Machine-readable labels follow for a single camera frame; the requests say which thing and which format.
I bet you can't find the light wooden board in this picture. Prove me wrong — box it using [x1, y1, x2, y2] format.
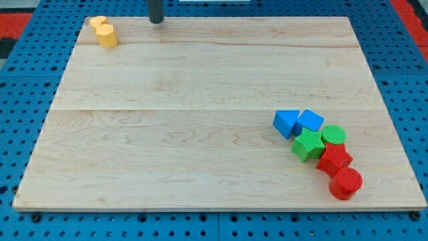
[13, 17, 427, 212]

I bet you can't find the blue triangle block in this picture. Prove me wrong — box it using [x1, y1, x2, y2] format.
[273, 110, 300, 139]

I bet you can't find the blue cube block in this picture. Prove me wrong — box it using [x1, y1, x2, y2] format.
[292, 109, 324, 136]

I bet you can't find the green star block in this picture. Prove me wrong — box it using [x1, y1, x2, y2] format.
[291, 127, 325, 163]

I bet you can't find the green cylinder block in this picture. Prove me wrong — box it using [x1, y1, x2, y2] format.
[321, 125, 347, 145]

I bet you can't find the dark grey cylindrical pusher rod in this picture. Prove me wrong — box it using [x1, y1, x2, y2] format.
[147, 0, 164, 24]

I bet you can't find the red star block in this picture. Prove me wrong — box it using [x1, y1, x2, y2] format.
[316, 143, 353, 177]

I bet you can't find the yellow hexagon block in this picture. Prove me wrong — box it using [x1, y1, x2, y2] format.
[95, 23, 118, 48]

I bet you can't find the red cylinder block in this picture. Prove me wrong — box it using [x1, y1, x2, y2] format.
[329, 167, 363, 200]

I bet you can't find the yellow heart block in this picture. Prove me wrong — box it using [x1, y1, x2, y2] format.
[90, 15, 108, 31]

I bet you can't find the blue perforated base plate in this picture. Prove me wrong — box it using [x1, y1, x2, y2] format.
[1, 1, 427, 240]

